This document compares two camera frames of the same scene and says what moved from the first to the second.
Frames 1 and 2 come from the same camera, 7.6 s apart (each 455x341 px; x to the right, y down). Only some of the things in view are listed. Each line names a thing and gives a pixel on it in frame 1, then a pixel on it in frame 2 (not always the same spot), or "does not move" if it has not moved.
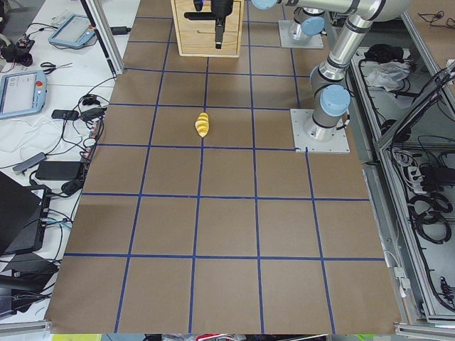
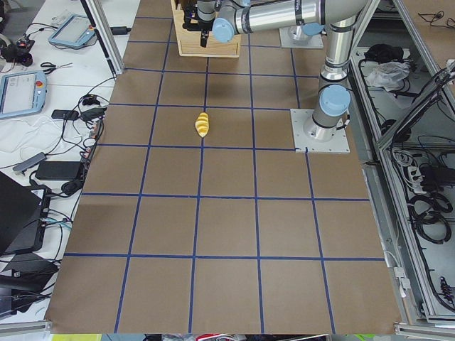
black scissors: x=49 y=65 does not move
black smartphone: x=65 y=114 does not move
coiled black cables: x=428 y=214 does not move
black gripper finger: x=219 y=31 → x=205 y=33
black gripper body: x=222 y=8 → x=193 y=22
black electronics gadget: x=18 y=52 does not move
